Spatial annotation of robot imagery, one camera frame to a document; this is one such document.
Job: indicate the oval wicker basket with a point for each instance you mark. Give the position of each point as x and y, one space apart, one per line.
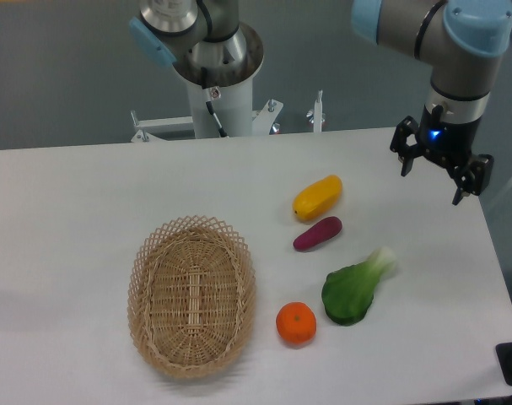
192 297

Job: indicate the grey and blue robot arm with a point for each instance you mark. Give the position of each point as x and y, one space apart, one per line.
462 41

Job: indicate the white metal base frame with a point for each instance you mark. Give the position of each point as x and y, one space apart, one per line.
215 113

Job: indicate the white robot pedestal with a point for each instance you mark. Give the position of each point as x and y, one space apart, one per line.
219 82

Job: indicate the yellow mango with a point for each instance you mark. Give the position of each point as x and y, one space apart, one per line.
317 198

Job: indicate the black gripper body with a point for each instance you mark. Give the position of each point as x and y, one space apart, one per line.
447 145

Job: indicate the green bok choy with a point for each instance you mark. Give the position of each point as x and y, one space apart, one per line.
348 293

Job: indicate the orange tangerine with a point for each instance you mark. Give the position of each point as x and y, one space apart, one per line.
296 324

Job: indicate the purple sweet potato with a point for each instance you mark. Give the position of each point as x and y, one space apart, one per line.
319 233

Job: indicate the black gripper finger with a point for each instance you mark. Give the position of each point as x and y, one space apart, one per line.
406 128
473 177

